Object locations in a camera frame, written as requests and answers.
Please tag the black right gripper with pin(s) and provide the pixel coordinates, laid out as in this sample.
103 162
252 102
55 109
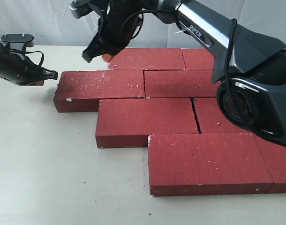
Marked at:
119 26

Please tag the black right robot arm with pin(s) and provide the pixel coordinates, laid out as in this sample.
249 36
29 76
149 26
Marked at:
250 67

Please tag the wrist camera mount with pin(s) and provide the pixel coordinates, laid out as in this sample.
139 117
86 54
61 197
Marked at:
80 8
17 43

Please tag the white fabric backdrop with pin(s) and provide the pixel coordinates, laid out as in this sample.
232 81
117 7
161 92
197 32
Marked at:
52 23

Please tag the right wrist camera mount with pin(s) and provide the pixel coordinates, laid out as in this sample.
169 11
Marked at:
80 8

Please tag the red brick top back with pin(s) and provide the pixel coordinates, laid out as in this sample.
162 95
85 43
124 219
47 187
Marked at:
81 91

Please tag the red brick bottom back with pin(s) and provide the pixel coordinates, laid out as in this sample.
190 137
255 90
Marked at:
148 59

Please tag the red brick middle row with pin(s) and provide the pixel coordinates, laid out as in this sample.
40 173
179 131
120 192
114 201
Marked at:
210 118

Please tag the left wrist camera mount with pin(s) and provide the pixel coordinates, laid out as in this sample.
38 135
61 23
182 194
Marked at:
17 43

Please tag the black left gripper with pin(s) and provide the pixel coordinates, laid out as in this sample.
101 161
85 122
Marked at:
23 72

